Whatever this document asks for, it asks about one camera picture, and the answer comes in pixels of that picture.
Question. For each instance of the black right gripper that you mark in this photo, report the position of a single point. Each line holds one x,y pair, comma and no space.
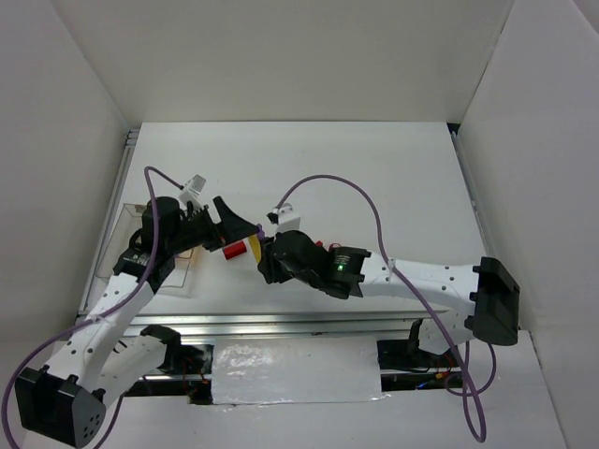
268,261

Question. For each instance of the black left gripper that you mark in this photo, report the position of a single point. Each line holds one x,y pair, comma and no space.
211,229

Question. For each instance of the long yellow lego plate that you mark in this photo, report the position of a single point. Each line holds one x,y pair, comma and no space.
255,245

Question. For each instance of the purple lego brick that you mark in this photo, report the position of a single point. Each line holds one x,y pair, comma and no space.
261,234

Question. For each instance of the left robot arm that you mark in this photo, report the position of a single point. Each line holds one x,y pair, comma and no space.
66,400

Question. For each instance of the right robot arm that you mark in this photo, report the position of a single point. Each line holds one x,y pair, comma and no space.
481,301

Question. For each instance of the red brick with cupcake print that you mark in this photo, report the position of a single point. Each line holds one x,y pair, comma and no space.
234,250

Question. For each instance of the white foam cover panel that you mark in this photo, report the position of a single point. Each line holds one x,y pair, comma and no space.
301,370

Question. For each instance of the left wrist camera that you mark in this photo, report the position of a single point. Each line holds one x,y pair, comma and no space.
190,192

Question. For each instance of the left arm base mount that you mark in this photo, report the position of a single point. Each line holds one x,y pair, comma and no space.
186,371

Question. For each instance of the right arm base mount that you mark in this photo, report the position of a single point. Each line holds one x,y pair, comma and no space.
405,367

